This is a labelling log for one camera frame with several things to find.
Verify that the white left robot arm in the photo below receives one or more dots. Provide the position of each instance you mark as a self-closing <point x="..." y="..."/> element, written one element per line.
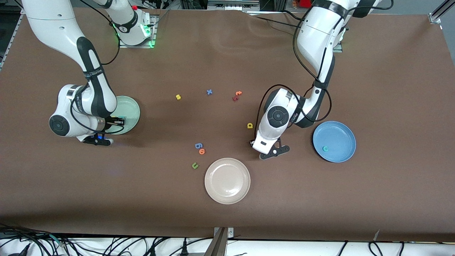
<point x="277" y="115"/>

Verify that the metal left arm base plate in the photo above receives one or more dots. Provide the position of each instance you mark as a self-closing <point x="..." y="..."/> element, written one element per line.
<point x="339" y="48"/>

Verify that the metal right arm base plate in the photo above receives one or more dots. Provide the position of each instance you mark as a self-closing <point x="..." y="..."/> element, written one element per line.
<point x="153" y="32"/>

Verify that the grey device box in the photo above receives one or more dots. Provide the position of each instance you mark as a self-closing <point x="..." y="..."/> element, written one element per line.
<point x="233" y="4"/>

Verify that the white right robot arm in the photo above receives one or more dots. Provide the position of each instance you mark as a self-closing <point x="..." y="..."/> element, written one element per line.
<point x="60" y="124"/>

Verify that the black power plug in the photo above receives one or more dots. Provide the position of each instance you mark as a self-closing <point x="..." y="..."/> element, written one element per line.
<point x="184" y="247"/>

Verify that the beige plate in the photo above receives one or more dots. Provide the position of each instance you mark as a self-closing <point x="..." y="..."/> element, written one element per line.
<point x="227" y="181"/>

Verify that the brown table mat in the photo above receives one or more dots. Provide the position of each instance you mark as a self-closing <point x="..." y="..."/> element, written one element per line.
<point x="227" y="213"/>

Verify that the metal table bracket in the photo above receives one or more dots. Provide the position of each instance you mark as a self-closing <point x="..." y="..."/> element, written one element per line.
<point x="220" y="241"/>

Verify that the blue plate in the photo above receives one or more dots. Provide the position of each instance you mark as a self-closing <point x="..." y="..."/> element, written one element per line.
<point x="337" y="137"/>

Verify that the red box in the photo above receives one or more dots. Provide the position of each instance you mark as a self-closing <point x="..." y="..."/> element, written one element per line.
<point x="305" y="3"/>

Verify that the green plate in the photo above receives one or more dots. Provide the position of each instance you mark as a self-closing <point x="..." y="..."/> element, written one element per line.
<point x="129" y="110"/>

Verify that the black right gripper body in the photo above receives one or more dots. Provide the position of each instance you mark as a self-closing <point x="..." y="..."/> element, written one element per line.
<point x="109" y="122"/>

